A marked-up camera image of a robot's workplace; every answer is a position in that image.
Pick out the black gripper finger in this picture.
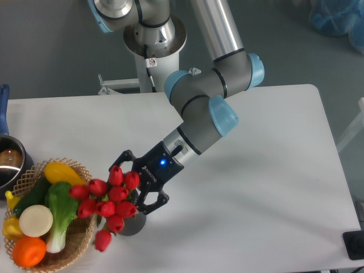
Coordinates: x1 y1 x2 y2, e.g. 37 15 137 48
133 184 169 215
109 150 136 172

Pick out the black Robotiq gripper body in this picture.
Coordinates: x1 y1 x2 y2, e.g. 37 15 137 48
132 141 184 195

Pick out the red tulip bouquet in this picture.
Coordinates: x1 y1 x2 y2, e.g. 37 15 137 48
69 166 140 252

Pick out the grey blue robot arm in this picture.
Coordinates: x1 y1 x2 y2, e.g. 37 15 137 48
88 1 264 214

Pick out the dark grey ribbed vase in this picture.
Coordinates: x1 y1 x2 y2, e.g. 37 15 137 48
118 212 147 236

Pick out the yellow squash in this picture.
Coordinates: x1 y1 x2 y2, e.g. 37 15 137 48
44 162 86 186

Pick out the green bok choy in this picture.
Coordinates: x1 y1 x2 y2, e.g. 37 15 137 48
45 181 78 254

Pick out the woven wicker basket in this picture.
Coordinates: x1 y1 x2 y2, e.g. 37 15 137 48
12 158 96 272

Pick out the dark green cucumber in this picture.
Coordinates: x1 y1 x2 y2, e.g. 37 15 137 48
13 176 51 218

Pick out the white round radish slice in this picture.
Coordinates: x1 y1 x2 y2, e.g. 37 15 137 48
19 205 53 237

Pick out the small yellow banana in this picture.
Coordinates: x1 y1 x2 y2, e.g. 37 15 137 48
5 191 20 211

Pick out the yellow bell pepper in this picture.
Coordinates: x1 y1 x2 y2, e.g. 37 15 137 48
2 216 24 241

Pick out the orange fruit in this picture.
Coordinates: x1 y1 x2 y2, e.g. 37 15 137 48
12 237 46 267

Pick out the black device at edge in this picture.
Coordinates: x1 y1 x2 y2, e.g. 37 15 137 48
342 230 363 260

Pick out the blue plastic bag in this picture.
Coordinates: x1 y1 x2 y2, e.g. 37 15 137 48
309 1 363 53

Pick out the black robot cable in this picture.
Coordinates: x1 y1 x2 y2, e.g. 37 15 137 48
143 44 158 93

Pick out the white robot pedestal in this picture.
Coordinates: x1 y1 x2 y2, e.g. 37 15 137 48
97 15 200 96

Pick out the blue handled saucepan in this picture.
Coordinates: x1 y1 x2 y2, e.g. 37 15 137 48
1 84 34 201

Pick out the white furniture frame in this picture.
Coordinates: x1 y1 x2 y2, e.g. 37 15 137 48
336 97 363 153

